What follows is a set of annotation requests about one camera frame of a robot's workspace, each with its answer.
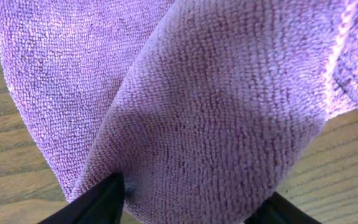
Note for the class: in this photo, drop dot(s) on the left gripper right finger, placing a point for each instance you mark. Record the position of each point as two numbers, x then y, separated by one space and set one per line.
278 210

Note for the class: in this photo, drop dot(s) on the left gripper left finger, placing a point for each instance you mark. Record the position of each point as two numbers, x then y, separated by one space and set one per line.
102 204

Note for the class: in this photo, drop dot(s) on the purple microfiber cloth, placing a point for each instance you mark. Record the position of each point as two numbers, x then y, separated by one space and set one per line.
203 106

